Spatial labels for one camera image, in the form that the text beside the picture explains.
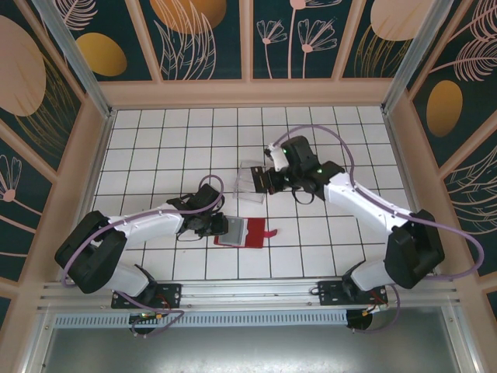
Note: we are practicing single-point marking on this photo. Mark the black credit card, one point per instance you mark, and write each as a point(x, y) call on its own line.
point(259, 176)

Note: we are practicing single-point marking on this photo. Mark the red card holder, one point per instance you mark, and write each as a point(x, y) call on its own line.
point(256, 233)

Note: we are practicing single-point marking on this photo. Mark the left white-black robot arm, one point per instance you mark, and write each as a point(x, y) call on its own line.
point(147, 223)

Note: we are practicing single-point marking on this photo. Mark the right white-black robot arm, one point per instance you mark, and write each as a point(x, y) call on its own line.
point(361, 202)

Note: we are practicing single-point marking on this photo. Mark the grey metal panel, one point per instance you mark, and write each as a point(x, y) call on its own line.
point(252, 349)

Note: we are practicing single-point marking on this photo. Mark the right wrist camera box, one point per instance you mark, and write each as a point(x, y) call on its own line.
point(277, 158)

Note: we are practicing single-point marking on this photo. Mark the aluminium mounting rail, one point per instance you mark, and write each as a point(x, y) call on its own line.
point(252, 291)

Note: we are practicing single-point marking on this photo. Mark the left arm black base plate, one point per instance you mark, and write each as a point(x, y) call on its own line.
point(171, 295)

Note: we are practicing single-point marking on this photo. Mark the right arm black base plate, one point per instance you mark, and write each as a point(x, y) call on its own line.
point(330, 295)

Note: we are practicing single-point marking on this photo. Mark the aluminium frame post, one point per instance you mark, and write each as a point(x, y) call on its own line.
point(77, 58)
point(412, 58)

